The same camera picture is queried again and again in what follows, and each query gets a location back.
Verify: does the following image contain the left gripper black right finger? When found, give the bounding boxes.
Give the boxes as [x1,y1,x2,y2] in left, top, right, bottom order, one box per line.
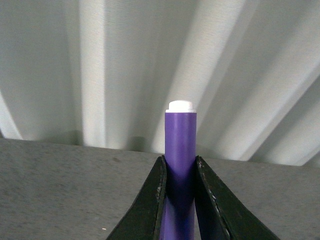
[195,156,278,240]

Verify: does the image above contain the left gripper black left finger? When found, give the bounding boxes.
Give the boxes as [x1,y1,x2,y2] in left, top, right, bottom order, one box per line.
[107,156,167,240]

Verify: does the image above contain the purple marker pen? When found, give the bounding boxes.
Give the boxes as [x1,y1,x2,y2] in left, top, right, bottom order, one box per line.
[159,100,197,240]

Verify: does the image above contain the white pleated curtain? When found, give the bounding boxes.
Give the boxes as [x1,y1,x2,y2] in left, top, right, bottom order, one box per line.
[0,0,320,167]

